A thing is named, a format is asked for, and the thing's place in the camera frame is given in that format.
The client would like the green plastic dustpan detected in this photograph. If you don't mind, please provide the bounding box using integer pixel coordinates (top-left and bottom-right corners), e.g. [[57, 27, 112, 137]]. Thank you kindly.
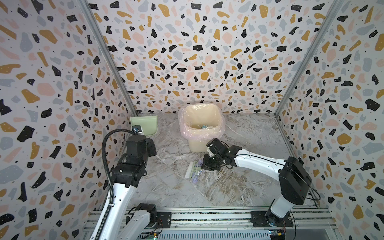
[[130, 115, 158, 137]]

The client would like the aluminium corner post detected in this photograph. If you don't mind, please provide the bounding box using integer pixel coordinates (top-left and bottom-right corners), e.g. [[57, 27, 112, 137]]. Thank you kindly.
[[274, 0, 343, 119], [78, 0, 138, 117]]

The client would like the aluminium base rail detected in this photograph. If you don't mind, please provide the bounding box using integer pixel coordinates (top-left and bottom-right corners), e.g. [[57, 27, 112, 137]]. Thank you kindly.
[[82, 206, 338, 240]]

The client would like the right aluminium corner post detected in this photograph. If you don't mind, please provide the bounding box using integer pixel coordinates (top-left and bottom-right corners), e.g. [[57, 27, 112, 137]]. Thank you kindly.
[[274, 0, 343, 119]]

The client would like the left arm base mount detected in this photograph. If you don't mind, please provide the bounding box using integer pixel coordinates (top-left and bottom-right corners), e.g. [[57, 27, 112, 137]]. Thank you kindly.
[[145, 212, 172, 230]]

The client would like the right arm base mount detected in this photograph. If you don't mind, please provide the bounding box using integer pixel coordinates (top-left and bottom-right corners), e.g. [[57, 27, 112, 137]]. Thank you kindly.
[[251, 210, 294, 228]]

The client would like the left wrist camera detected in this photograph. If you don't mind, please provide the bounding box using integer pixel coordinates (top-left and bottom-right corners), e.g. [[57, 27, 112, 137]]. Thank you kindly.
[[132, 125, 144, 135]]

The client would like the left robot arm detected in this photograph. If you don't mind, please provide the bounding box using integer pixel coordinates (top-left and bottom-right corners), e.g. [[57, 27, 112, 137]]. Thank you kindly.
[[90, 130, 157, 240]]

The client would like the cream trash bin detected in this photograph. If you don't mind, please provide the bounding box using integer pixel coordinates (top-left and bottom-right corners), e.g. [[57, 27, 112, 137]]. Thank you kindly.
[[182, 103, 223, 153]]

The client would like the green hand brush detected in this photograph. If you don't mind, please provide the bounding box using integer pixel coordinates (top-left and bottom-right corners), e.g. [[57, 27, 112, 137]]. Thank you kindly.
[[185, 161, 198, 180]]

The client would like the left aluminium corner post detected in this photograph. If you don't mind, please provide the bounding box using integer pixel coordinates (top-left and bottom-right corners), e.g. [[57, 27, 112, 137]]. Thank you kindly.
[[78, 0, 138, 117]]

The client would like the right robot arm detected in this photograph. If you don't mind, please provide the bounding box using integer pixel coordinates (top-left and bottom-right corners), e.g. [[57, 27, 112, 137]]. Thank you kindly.
[[202, 138, 312, 227]]

